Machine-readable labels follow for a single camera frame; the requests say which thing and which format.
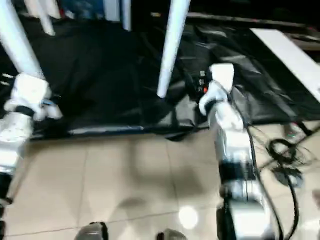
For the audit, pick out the white plastic table leg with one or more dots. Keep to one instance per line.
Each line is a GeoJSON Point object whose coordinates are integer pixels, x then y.
{"type": "Point", "coordinates": [46, 17]}
{"type": "Point", "coordinates": [172, 50]}
{"type": "Point", "coordinates": [125, 15]}
{"type": "Point", "coordinates": [20, 40]}

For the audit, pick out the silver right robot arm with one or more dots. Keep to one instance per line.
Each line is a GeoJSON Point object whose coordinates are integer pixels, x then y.
{"type": "Point", "coordinates": [240, 165]}

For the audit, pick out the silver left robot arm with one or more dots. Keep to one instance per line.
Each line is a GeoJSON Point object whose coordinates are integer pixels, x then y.
{"type": "Point", "coordinates": [12, 145]}

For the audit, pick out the black metal bar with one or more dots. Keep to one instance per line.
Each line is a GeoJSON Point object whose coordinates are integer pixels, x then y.
{"type": "Point", "coordinates": [245, 20]}

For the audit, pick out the black mat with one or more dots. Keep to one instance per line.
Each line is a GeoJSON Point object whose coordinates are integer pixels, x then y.
{"type": "Point", "coordinates": [110, 75]}

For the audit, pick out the white flat board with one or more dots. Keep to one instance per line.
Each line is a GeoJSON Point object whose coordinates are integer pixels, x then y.
{"type": "Point", "coordinates": [292, 57]}

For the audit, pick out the grey right robot foot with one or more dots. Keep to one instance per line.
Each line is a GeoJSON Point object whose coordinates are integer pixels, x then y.
{"type": "Point", "coordinates": [172, 235]}

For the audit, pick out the grey robot foot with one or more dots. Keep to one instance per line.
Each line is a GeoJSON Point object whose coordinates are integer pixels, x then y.
{"type": "Point", "coordinates": [172, 235]}
{"type": "Point", "coordinates": [91, 232]}

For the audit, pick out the grey left robot foot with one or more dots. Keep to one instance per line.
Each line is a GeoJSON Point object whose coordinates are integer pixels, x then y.
{"type": "Point", "coordinates": [91, 232]}

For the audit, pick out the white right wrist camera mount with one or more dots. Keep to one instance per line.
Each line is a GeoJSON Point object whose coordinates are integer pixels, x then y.
{"type": "Point", "coordinates": [220, 82]}

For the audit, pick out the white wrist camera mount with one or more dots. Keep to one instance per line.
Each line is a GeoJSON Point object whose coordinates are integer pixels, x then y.
{"type": "Point", "coordinates": [220, 82]}
{"type": "Point", "coordinates": [32, 95]}

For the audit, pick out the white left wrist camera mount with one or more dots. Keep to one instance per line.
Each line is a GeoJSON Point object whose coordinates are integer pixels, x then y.
{"type": "Point", "coordinates": [32, 95]}

